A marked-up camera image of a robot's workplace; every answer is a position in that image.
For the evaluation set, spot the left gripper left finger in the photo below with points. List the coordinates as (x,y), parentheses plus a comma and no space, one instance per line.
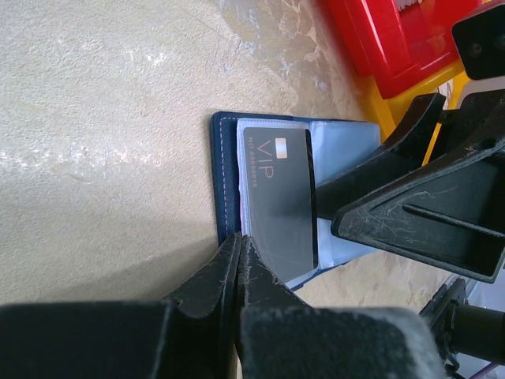
(187,334)

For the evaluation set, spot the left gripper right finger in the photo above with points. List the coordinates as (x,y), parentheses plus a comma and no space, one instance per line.
(281,336)

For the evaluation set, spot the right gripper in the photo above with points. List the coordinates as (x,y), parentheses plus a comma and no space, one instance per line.
(455,221)

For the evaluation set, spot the blue card holder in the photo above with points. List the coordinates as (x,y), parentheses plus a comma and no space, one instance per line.
(337,146)

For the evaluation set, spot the black VIP credit card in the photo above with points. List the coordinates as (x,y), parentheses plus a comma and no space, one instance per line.
(281,197)

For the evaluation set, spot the orange bin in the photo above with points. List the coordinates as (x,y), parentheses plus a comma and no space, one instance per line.
(387,113)

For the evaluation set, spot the red bin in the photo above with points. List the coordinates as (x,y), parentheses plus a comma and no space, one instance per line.
(397,49)

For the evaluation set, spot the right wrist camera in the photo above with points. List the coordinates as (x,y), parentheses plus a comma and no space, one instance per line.
(479,38)

